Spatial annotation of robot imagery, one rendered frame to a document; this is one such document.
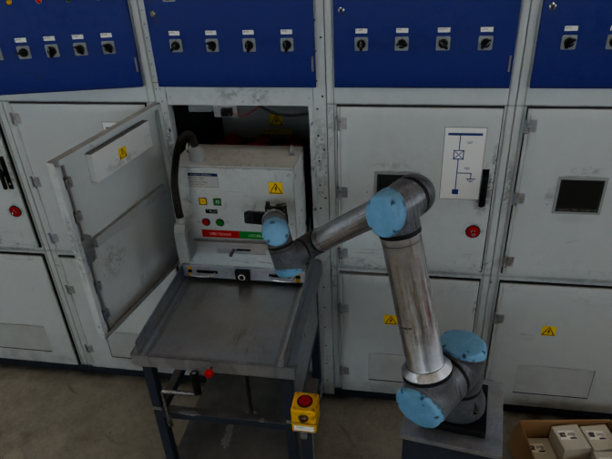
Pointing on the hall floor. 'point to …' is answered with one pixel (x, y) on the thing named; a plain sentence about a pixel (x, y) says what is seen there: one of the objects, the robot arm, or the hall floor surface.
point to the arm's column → (433, 452)
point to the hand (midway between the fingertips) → (267, 208)
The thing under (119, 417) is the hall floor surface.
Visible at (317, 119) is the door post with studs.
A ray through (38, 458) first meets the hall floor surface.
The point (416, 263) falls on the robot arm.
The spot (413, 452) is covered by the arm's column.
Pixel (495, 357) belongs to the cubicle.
